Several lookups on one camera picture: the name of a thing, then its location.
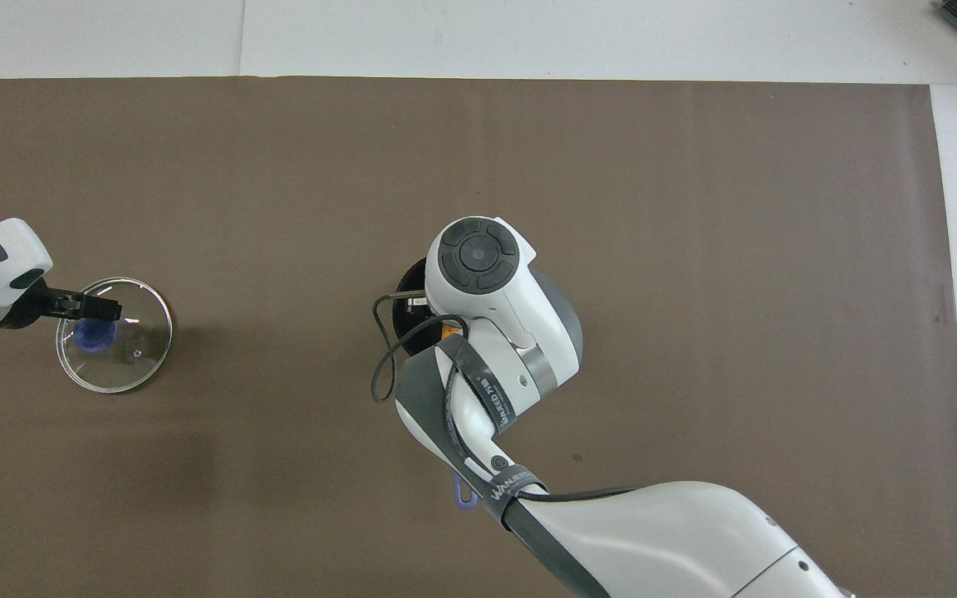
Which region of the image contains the glass lid with blue knob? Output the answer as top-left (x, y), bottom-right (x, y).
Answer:
top-left (56, 277), bottom-right (174, 394)

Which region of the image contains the brown table mat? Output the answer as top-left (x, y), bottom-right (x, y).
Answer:
top-left (0, 77), bottom-right (957, 598)

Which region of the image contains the blue saucepan with handle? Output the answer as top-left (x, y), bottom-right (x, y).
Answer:
top-left (392, 257), bottom-right (479, 507)

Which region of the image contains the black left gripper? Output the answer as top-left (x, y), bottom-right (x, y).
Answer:
top-left (0, 279), bottom-right (123, 330)

